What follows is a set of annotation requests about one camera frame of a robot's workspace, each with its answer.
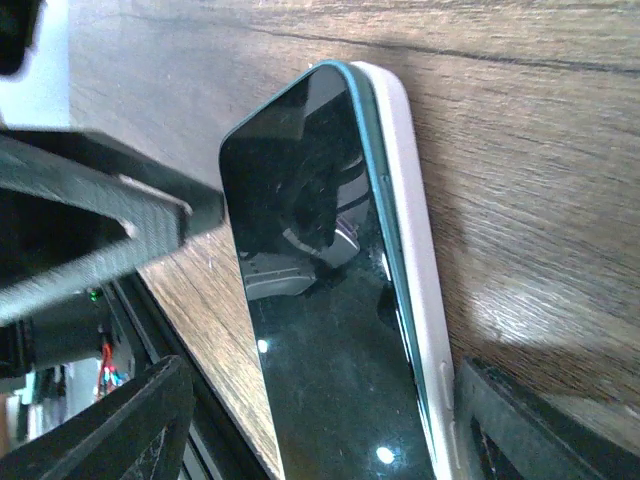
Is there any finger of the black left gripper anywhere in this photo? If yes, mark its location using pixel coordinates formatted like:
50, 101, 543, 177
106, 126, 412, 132
1, 129, 224, 325

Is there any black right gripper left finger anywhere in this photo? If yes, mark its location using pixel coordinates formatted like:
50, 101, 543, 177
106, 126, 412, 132
1, 355, 194, 479

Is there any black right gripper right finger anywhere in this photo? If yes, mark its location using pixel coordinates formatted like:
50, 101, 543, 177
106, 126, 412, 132
455, 358, 639, 480

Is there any teal black phone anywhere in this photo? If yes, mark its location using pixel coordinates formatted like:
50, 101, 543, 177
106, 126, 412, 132
219, 61, 434, 479

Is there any white phone case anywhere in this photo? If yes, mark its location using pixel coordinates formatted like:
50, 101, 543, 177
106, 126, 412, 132
354, 61, 467, 479

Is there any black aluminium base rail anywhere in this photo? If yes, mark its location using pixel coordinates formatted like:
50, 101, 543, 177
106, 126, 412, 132
104, 274, 270, 479

